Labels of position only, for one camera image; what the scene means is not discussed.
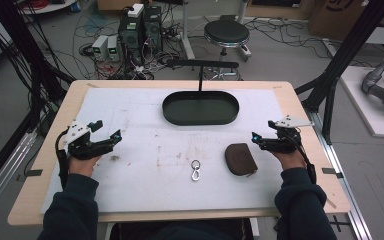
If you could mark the black T-bar stand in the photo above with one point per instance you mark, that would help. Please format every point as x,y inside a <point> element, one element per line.
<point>201,63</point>

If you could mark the person's right hand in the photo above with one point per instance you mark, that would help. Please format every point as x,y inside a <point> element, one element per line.
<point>291,160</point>

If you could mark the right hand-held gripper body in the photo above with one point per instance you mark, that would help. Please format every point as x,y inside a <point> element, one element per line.
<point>285,143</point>

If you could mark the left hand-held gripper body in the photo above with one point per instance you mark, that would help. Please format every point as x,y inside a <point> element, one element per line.
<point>80,146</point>

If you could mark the grey power supply unit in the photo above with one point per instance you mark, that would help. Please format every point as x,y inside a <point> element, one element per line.
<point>99,46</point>
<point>113,47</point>

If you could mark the person's lap dark clothing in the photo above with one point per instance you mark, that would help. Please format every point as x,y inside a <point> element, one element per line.
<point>180,231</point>

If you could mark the person's left hand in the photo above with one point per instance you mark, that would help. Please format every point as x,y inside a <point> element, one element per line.
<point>81,166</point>

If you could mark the brown zip pouch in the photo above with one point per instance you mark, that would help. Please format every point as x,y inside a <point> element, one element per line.
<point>240,159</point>

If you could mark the white foam table mat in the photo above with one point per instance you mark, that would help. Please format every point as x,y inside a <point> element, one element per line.
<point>146,186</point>

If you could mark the round white table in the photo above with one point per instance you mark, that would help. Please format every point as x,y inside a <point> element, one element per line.
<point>50,6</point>

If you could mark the white table leg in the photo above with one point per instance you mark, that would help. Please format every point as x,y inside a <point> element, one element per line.
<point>186,33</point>

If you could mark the aluminium floor rail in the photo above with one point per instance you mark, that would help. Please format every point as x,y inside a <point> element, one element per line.
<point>343,186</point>
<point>3,170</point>

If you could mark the white floor platform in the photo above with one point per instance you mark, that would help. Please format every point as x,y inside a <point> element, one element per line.
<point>366,110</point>

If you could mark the black round stool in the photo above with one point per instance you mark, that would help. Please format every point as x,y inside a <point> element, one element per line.
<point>226,32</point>

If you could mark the black tape strip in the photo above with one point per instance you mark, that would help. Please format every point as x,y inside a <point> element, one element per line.
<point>331,171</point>
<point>33,173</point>

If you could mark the white box device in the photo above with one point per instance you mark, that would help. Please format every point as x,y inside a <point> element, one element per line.
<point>136,10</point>

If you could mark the black oval tray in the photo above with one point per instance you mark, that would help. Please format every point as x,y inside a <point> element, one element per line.
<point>200,110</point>

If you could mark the black computer tower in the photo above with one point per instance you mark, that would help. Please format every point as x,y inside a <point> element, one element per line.
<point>130,38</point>
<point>153,28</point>

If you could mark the cardboard box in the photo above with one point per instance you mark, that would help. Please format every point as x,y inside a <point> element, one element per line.
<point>333,16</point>

